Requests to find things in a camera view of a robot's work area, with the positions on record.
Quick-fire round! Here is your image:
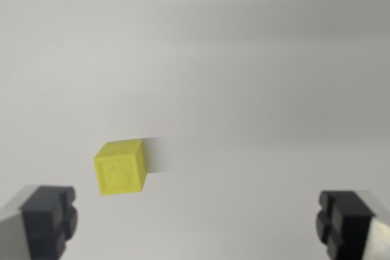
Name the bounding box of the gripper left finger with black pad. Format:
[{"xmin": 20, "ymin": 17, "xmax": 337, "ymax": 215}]
[{"xmin": 0, "ymin": 184, "xmax": 79, "ymax": 260}]

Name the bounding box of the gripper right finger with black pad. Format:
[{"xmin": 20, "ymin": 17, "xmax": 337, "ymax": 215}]
[{"xmin": 316, "ymin": 189, "xmax": 390, "ymax": 260}]

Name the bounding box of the yellow cube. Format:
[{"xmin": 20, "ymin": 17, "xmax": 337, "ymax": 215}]
[{"xmin": 93, "ymin": 139, "xmax": 149, "ymax": 196}]

